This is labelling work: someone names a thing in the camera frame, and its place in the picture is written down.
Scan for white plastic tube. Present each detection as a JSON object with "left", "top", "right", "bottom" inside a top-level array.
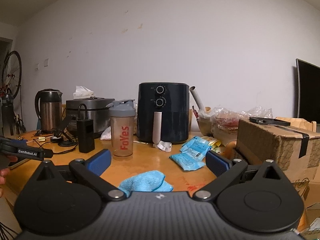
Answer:
[{"left": 189, "top": 86, "right": 206, "bottom": 111}]

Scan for orange fruit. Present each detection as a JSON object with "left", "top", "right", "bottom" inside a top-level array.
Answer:
[{"left": 226, "top": 141, "right": 238, "bottom": 156}]

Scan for black flat television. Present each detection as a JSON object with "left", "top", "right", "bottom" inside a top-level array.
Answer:
[{"left": 296, "top": 58, "right": 320, "bottom": 125}]

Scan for grey rice cooker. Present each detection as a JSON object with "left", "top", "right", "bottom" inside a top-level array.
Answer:
[{"left": 65, "top": 98, "right": 116, "bottom": 138}]

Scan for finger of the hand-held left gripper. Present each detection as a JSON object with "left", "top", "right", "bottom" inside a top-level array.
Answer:
[{"left": 37, "top": 149, "right": 54, "bottom": 160}]

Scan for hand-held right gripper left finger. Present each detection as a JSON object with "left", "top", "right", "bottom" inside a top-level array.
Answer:
[{"left": 36, "top": 149, "right": 127, "bottom": 202}]

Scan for steel electric kettle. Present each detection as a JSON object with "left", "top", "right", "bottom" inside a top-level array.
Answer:
[{"left": 34, "top": 89, "right": 63, "bottom": 133}]

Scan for person's left hand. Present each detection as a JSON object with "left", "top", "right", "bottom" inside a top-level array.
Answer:
[{"left": 0, "top": 169, "right": 11, "bottom": 198}]

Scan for yellow sachets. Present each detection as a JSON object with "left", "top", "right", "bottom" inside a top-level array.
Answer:
[{"left": 202, "top": 136, "right": 222, "bottom": 153}]

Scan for white ribbon strap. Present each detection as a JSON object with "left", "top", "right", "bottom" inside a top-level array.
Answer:
[{"left": 153, "top": 141, "right": 172, "bottom": 152}]

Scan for bicycle wheel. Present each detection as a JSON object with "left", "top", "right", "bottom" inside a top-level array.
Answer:
[{"left": 1, "top": 51, "right": 22, "bottom": 98}]

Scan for black air fryer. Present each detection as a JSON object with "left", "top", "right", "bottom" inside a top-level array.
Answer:
[{"left": 136, "top": 82, "right": 190, "bottom": 145}]

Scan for large cardboard box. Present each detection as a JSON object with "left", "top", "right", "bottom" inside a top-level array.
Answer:
[{"left": 236, "top": 117, "right": 320, "bottom": 181}]

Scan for blue microfiber cloth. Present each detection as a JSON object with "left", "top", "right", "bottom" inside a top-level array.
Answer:
[{"left": 118, "top": 170, "right": 174, "bottom": 197}]

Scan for black phone stand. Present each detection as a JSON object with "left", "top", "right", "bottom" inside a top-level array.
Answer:
[{"left": 51, "top": 115, "right": 78, "bottom": 148}]

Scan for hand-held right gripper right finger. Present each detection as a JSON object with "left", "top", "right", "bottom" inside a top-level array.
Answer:
[{"left": 192, "top": 150, "right": 288, "bottom": 202}]

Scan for white tissue pack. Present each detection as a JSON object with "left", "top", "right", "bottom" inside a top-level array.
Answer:
[{"left": 73, "top": 85, "right": 96, "bottom": 100}]

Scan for black power bank with cable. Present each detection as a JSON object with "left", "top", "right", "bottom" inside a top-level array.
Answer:
[{"left": 78, "top": 103, "right": 96, "bottom": 153}]

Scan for black plastic frame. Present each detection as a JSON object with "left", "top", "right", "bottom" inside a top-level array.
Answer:
[{"left": 249, "top": 116, "right": 291, "bottom": 126}]

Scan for clear plastic bag of food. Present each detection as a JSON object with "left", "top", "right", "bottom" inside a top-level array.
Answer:
[{"left": 211, "top": 106, "right": 273, "bottom": 131}]

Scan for beige bowl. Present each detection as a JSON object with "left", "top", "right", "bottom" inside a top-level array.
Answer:
[{"left": 196, "top": 116, "right": 213, "bottom": 137}]

